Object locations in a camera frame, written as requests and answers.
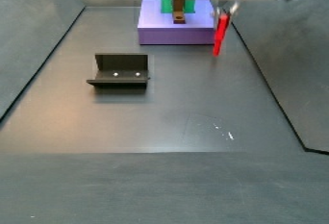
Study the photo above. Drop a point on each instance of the red peg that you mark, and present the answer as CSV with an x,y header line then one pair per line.
x,y
219,32

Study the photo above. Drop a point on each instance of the purple board block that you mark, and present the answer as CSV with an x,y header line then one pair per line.
x,y
156,29

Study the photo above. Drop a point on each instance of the green block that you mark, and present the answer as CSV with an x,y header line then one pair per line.
x,y
166,6
188,6

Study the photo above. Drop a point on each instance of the brown L-shaped block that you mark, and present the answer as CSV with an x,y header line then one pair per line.
x,y
178,11

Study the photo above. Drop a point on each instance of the black angle bracket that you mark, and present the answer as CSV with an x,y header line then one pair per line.
x,y
120,69

